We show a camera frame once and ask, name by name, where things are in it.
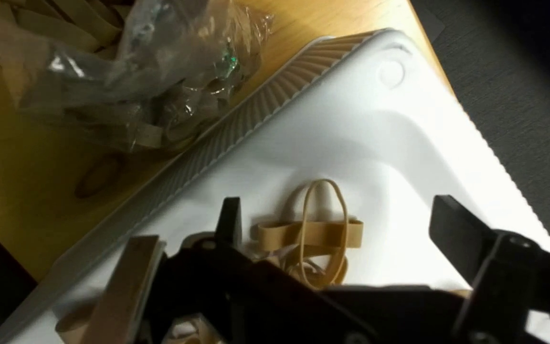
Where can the thin tan rubber band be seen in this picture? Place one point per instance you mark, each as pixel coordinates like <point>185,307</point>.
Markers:
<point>322,181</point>

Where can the clear bag of rubber bands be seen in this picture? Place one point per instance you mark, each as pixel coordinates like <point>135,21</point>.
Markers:
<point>160,63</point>

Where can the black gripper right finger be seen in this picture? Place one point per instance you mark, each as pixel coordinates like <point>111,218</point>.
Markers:
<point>515,286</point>

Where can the white plastic box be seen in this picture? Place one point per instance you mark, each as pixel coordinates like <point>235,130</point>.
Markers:
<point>376,145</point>

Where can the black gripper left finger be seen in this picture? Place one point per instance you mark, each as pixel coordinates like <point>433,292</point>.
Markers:
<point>223,286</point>

